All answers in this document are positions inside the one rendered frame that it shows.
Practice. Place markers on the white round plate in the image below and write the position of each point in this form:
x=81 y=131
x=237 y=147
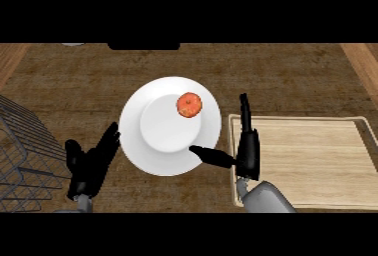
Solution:
x=169 y=126

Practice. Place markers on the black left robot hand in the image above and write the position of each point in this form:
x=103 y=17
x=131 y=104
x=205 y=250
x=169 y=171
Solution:
x=90 y=160

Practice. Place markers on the pale wooden tray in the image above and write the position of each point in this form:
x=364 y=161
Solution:
x=310 y=160

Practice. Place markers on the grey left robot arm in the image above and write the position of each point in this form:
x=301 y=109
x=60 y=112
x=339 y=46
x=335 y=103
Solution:
x=81 y=205

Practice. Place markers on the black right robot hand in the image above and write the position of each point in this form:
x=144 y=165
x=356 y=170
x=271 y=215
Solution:
x=246 y=150

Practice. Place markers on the pale grey round object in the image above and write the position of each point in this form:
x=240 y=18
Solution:
x=72 y=44

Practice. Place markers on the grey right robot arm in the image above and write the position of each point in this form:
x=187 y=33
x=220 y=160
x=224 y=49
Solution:
x=262 y=198

